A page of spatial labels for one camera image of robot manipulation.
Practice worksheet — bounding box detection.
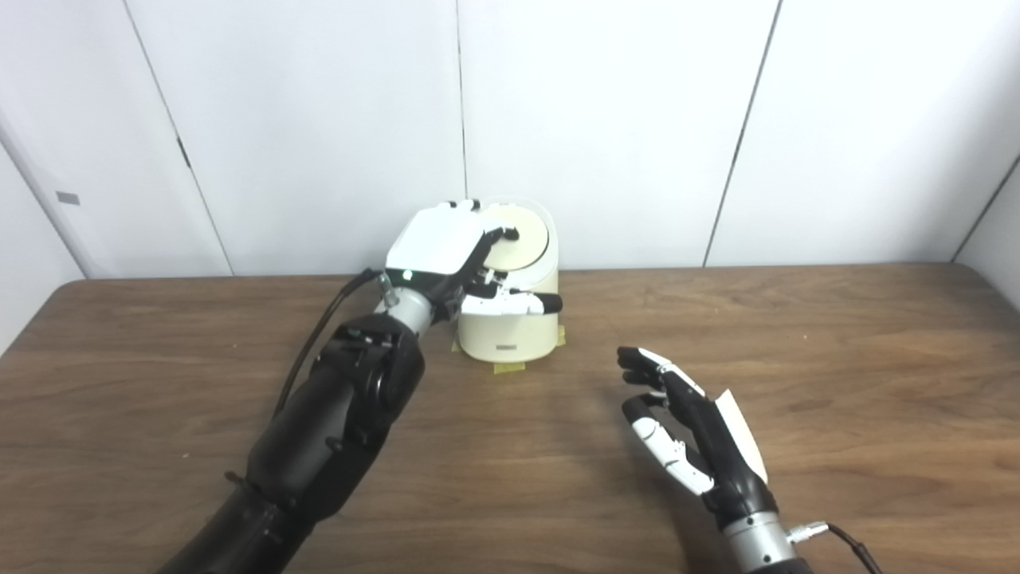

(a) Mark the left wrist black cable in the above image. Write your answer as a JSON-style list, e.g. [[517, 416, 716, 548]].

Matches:
[[271, 268, 387, 419]]

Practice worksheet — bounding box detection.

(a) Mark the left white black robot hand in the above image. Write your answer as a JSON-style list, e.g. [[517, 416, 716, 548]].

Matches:
[[384, 199, 563, 316]]

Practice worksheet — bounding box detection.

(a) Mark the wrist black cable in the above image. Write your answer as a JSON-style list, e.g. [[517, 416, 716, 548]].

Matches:
[[787, 521, 881, 574], [271, 268, 387, 419]]

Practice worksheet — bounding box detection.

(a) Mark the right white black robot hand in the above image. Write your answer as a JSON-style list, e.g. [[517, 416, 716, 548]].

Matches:
[[618, 346, 778, 531]]

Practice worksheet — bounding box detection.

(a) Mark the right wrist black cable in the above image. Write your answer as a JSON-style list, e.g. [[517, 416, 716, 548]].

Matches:
[[787, 521, 881, 574]]

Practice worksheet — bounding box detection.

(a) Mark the cream round bin lid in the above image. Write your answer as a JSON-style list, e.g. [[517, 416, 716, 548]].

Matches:
[[482, 205, 551, 272]]

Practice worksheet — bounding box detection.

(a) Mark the cream-colored round bin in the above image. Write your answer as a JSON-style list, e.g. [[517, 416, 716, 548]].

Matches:
[[456, 198, 561, 364]]

